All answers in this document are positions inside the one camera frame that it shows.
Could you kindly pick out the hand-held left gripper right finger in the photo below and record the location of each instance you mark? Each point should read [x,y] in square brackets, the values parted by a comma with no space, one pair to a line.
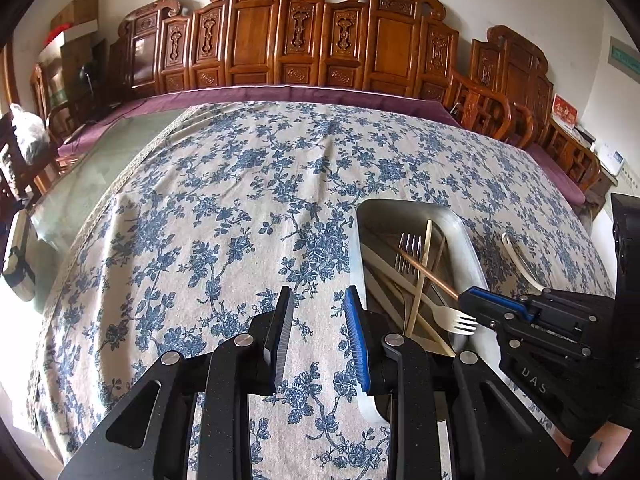
[356,340]

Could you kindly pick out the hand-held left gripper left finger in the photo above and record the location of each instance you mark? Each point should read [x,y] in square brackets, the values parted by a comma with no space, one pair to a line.
[282,340]

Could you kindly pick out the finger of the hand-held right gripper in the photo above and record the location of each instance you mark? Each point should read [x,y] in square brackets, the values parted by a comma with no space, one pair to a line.
[487,312]
[500,296]

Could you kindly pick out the metal fork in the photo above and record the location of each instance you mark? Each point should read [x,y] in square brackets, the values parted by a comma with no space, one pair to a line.
[447,317]
[410,255]

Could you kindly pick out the light bamboo chopstick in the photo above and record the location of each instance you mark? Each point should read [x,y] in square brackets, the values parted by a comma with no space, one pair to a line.
[425,255]
[434,342]

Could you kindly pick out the metal tray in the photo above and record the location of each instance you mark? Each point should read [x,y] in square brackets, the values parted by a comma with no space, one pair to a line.
[380,222]

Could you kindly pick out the person's right forearm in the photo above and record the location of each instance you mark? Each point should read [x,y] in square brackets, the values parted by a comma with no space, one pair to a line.
[617,450]

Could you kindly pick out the wooden side table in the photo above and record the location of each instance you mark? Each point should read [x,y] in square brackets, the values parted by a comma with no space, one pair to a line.
[595,202]

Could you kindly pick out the short purple seat cushion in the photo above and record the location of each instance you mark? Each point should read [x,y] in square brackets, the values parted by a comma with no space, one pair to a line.
[555,170]

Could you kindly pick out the blue floral tablecloth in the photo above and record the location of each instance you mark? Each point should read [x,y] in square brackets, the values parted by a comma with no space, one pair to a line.
[250,185]

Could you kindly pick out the white box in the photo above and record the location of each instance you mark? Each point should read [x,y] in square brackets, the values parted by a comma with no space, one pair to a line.
[614,159]

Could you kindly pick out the red box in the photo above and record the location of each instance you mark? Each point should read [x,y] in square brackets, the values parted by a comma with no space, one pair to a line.
[565,110]

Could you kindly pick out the carved wooden armchair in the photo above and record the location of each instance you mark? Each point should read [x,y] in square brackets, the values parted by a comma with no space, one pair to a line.
[520,70]

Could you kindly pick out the long purple seat cushion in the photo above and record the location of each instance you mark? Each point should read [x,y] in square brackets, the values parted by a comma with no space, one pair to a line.
[250,94]

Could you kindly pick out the long carved wooden bench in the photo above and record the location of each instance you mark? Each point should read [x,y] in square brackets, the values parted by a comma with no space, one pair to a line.
[250,35]

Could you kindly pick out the wooden chair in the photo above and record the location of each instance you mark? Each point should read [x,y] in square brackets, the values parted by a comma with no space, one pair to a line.
[20,175]

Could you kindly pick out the clear plastic bag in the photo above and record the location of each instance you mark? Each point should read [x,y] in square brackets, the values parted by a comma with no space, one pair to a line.
[29,130]

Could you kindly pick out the cardboard box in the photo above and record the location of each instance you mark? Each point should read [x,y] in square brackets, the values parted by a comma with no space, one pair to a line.
[75,15]

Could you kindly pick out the grey wall panel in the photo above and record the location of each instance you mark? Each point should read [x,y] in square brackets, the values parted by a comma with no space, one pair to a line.
[625,55]

